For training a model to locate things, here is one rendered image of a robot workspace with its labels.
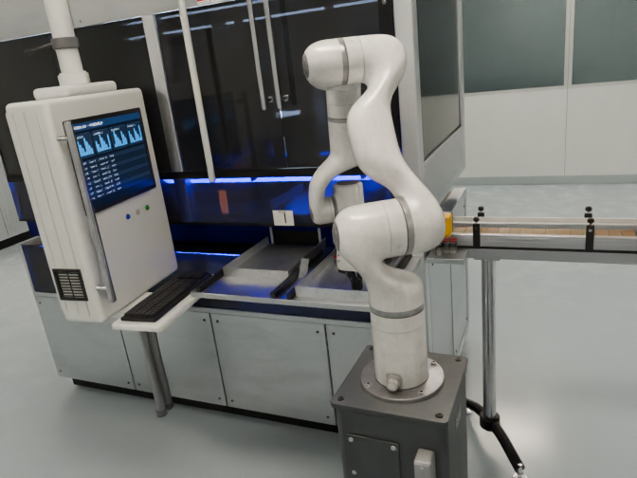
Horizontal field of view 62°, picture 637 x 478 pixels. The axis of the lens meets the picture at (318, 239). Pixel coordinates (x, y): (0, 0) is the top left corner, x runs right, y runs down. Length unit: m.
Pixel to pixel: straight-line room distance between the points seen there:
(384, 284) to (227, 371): 1.54
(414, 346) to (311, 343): 1.09
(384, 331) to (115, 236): 1.16
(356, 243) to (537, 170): 5.51
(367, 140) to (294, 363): 1.38
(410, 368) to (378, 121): 0.53
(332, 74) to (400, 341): 0.59
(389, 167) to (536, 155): 5.38
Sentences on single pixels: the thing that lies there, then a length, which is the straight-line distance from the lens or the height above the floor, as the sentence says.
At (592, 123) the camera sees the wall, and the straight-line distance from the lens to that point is 6.41.
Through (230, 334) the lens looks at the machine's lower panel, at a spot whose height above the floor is 0.48.
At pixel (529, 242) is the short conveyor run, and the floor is 0.91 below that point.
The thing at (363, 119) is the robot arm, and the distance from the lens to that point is 1.14.
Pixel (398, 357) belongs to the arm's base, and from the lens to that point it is 1.18.
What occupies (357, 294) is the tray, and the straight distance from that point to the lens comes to 1.60.
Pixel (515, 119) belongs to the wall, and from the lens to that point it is 6.40.
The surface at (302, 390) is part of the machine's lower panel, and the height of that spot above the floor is 0.25.
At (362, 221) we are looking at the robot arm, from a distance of 1.05.
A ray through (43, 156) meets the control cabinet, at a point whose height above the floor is 1.38.
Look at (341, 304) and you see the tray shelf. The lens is 1.60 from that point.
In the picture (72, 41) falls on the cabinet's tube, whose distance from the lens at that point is 2.05.
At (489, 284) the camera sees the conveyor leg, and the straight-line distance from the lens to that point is 2.07.
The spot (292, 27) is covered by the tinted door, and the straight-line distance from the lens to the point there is 1.92.
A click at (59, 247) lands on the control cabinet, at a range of 1.96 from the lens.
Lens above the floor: 1.57
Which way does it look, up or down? 18 degrees down
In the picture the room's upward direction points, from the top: 7 degrees counter-clockwise
